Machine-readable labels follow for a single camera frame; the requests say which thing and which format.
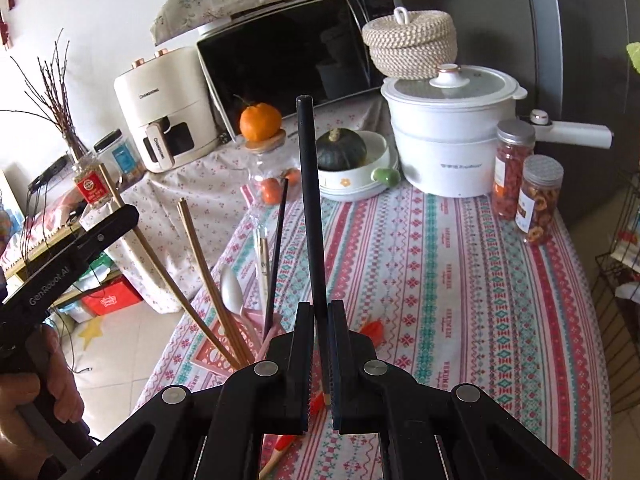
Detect white electric cooking pot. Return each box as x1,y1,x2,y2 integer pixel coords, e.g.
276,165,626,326
381,77,615,198

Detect pink perforated utensil holder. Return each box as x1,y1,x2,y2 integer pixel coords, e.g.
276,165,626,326
192,307,281,376

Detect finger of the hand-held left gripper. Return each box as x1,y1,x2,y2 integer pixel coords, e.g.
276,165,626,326
75,203,141,257

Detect red plastic spoon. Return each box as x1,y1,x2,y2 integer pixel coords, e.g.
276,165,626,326
257,321,386,480

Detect large orange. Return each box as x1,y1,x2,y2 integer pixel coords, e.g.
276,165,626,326
239,101,283,142

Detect dry branches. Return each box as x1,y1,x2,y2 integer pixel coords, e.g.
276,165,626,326
10,30,88,161

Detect woven lidded basket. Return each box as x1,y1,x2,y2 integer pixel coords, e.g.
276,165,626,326
361,6,458,81

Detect striped patterned tablecloth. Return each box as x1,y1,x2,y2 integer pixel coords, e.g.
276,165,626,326
132,180,616,480

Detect red box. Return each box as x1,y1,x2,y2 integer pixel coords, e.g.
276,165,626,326
80,277,143,317

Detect black chopstick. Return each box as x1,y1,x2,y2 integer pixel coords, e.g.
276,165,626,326
262,177,290,333
296,95,335,403

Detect glass jar with wooden lid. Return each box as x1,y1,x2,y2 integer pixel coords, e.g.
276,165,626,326
244,130,302,206

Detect white plastic spoon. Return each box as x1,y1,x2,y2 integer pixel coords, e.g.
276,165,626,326
220,264,246,318

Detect person's left hand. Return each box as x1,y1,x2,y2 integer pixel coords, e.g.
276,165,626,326
0,322,93,480

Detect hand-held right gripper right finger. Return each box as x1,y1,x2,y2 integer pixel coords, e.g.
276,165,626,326
327,300,586,480

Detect glass bottle red label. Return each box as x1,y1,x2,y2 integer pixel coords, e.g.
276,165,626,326
71,152,113,211

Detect black microwave oven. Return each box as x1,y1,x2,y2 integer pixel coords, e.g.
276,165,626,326
196,0,403,143

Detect clear jar blue label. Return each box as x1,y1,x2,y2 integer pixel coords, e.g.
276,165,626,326
94,129,146,183

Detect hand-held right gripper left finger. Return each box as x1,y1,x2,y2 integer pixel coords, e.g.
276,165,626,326
87,301,316,480

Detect grey refrigerator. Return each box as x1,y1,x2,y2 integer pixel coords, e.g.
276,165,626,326
395,0,640,231

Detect white casserole dish green handle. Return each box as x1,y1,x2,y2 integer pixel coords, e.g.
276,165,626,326
317,130,402,203

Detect dark green kabocha squash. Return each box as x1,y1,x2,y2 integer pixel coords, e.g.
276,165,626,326
316,128,368,172

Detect white glass pot lid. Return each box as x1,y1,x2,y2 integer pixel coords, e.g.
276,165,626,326
381,63,528,103

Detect jar of dried fruit slices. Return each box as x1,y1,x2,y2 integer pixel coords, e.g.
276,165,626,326
515,155,565,247

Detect cream air fryer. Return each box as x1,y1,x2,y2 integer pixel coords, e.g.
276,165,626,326
113,46,221,175

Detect white floral cloth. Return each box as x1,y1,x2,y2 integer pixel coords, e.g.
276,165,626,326
80,110,401,311

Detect black wire rack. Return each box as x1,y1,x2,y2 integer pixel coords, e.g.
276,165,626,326
594,170,640,361

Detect jar of red dried fruit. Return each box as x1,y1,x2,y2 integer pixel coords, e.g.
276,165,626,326
492,120,537,221

